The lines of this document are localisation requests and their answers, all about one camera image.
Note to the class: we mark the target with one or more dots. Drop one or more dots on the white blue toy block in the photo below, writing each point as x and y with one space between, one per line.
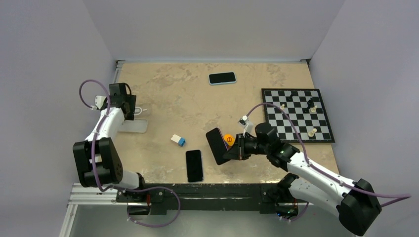
180 141

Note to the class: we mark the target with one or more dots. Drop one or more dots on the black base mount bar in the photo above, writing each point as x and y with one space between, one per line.
265 198

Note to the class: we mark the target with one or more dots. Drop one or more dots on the white chess piece front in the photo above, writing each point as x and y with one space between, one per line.
312 132

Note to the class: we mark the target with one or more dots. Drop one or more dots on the black white chessboard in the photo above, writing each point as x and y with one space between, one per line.
303 122

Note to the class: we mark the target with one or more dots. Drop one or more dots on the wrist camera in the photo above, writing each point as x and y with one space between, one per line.
246 124
100 103

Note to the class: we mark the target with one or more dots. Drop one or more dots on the black phone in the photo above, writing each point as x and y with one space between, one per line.
194 166

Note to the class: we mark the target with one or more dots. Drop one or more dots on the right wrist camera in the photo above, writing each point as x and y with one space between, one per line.
246 124

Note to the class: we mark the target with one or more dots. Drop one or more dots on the black chess piece right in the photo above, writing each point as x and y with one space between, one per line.
310 103

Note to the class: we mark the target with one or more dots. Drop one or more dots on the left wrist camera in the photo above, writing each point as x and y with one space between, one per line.
100 103

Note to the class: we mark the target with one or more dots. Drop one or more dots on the aluminium frame rail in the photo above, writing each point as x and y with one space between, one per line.
80 195

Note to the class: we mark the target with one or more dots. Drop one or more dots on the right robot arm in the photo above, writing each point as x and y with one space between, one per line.
353 202

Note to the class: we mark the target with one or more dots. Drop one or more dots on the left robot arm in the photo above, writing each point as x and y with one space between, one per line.
97 161

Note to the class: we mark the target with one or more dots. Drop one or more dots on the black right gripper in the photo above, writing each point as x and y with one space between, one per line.
238 151

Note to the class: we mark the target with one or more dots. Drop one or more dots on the orange blue toy block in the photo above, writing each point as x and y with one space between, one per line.
229 140

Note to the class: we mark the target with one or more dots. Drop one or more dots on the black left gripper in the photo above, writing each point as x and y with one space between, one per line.
130 99

